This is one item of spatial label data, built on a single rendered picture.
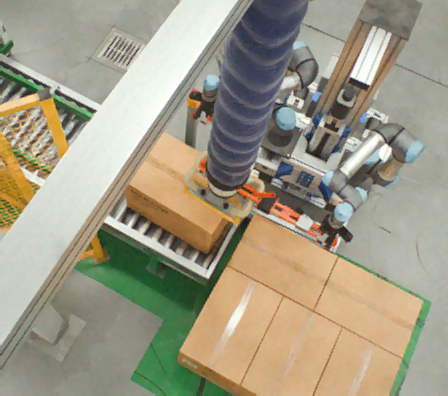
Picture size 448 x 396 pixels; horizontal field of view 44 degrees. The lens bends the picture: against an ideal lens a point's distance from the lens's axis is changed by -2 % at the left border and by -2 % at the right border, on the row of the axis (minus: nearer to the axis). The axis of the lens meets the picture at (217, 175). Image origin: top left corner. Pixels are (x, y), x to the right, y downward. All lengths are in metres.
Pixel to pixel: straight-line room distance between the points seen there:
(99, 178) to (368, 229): 3.60
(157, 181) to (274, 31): 1.70
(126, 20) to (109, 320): 2.58
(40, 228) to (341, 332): 2.82
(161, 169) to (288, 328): 1.22
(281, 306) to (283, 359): 0.31
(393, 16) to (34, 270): 2.14
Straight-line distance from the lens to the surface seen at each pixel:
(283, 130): 3.21
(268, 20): 1.74
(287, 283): 3.58
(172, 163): 3.33
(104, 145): 1.01
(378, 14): 2.72
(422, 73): 5.35
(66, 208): 0.97
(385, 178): 3.16
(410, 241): 4.54
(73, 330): 4.03
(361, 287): 3.70
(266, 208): 2.89
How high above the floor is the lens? 3.94
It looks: 65 degrees down
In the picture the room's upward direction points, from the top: 12 degrees clockwise
